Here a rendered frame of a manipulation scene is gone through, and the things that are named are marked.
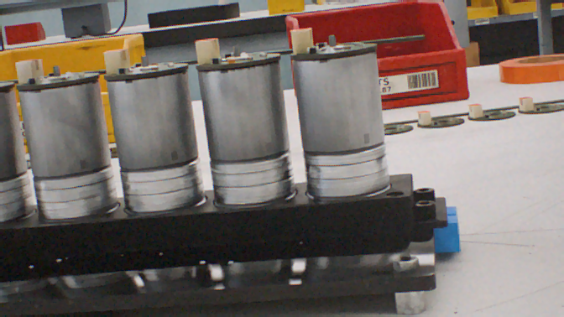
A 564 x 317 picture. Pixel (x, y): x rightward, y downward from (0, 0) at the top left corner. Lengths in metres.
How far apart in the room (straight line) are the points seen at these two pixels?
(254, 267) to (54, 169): 0.07
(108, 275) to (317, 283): 0.06
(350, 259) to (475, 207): 0.09
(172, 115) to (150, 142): 0.01
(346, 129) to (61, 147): 0.08
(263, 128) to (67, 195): 0.06
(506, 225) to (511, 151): 0.12
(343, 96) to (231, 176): 0.04
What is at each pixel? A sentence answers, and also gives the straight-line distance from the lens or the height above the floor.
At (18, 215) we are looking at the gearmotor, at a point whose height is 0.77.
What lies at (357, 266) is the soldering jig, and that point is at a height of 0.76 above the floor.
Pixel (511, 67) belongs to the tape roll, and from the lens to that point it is 0.63.
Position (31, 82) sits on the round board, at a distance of 0.28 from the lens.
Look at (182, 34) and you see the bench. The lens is 2.58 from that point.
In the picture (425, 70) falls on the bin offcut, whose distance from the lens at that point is 0.57.
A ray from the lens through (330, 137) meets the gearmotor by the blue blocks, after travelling 0.26.
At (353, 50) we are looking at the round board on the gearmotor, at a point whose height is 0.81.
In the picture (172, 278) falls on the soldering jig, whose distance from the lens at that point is 0.24.
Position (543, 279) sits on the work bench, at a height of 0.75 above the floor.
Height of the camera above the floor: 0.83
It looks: 10 degrees down
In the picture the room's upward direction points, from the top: 7 degrees counter-clockwise
